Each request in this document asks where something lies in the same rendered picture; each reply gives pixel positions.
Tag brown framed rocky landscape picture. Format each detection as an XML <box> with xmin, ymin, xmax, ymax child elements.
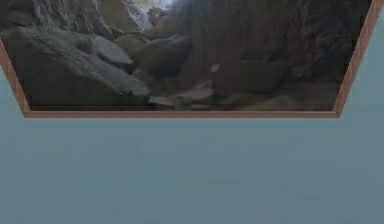
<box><xmin>0</xmin><ymin>0</ymin><xmax>384</xmax><ymax>119</ymax></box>

